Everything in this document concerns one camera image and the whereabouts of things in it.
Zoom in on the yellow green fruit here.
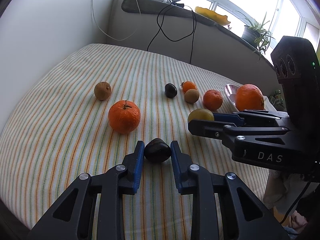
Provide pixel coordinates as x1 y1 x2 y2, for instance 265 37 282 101
188 108 214 122

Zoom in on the large smooth orange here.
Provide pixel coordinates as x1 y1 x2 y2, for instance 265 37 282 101
235 84 265 111

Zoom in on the dark cherry tomato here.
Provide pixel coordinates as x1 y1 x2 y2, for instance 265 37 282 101
144 138 171 164

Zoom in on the floral white plate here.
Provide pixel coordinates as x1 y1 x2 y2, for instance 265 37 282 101
224 83 266 113

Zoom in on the small mandarin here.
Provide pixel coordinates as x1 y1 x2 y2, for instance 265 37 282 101
203 89 223 111

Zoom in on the large dimpled orange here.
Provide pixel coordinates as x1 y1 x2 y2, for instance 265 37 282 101
108 100 140 134

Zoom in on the brown kiwi-like fruit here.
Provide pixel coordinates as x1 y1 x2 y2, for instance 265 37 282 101
94 82 112 101

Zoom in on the brown longan fruit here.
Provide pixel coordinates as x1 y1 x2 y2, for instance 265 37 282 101
184 89 200 104

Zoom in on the small orange tomato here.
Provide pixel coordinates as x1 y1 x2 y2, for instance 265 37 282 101
181 81 197 93

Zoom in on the dark plum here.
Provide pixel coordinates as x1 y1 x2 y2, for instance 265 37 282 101
165 83 177 99

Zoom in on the striped tablecloth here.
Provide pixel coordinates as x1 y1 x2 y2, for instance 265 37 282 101
1 44 268 239

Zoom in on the potted spider plant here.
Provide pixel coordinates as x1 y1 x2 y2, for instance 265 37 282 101
236 10 273 58

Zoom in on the yellow bowl on sill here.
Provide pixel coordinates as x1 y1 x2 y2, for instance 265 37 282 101
195 7 231 26

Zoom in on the right camera box black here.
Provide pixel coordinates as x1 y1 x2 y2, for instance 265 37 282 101
271 36 319 121

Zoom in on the black cable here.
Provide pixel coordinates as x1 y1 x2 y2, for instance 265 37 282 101
146 2 198 65

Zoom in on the white cable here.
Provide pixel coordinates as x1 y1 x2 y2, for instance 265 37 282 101
90 0 142 42

